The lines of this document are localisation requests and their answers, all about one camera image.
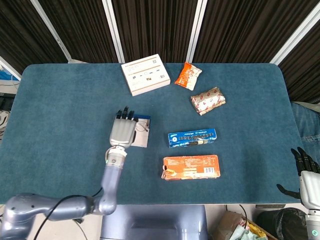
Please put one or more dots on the aluminium frame post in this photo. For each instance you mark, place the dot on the aluminium frame post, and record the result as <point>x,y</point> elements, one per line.
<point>51,31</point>
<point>196,30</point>
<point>10,67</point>
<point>295,35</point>
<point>113,30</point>

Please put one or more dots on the blue glasses case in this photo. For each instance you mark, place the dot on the blue glasses case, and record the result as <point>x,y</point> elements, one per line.
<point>142,140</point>

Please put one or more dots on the blue white carton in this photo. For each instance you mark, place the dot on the blue white carton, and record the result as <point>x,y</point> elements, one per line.
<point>7,76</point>

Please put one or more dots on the grey power strip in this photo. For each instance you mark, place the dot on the grey power strip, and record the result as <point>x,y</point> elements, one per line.
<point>270,206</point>

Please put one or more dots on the eyeglasses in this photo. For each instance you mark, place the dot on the eyeglasses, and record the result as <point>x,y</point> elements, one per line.
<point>143,126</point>

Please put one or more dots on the silver packet with red rings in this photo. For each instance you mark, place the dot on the silver packet with red rings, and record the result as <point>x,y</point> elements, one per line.
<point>208,100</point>

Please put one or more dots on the black yellow floor connector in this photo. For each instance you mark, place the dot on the black yellow floor connector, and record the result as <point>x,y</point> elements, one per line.
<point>79,221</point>

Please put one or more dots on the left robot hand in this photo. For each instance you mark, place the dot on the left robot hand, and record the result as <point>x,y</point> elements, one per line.
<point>122,132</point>

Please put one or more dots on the brown cardboard box with waste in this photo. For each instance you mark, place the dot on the brown cardboard box with waste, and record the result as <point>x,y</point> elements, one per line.
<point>230,222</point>

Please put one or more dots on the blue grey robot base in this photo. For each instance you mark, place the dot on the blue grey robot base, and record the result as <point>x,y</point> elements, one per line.
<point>153,225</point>

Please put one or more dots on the white flat product box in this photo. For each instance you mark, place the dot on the white flat product box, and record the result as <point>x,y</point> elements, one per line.
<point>146,75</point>

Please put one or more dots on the black trash bag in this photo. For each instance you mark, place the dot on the black trash bag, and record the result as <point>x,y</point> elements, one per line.
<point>281,223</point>

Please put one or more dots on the teal table cloth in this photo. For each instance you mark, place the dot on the teal table cloth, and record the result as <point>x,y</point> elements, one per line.
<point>75,100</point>

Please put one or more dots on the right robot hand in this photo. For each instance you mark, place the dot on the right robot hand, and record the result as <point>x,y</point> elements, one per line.
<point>311,187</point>

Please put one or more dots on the blue denim jeans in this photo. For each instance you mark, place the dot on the blue denim jeans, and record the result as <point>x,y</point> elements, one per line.
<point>306,125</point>

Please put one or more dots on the blue cookie pack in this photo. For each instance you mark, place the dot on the blue cookie pack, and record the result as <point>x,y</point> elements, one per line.
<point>192,138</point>

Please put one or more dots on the orange torn carton box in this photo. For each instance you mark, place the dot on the orange torn carton box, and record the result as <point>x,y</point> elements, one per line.
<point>191,167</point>

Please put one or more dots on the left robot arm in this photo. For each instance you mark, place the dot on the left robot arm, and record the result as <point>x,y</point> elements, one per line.
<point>111,180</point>

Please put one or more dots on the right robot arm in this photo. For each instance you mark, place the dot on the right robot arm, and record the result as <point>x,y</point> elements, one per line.
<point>313,225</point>

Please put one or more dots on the orange white snack packet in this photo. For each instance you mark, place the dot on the orange white snack packet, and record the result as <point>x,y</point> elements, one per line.
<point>188,76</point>

